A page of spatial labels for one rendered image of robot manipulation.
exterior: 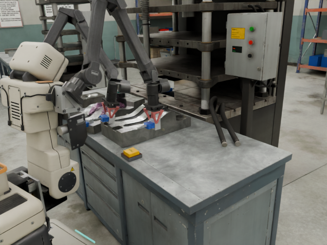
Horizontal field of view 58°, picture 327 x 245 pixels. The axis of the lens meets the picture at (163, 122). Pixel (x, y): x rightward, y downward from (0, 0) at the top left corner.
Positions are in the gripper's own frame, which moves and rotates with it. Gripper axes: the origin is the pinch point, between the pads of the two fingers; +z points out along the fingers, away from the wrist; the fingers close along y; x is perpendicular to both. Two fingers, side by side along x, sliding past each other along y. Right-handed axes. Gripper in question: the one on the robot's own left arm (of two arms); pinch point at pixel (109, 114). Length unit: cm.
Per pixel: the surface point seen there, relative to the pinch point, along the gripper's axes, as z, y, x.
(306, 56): 0, 244, -694
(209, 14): -63, 3, -65
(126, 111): 7.3, 18.5, -23.9
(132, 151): 5.6, -33.2, 3.2
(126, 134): 3.4, -19.0, -1.0
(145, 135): 5.9, -19.6, -14.0
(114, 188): 45.5, -11.4, -3.7
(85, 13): -16, 402, -158
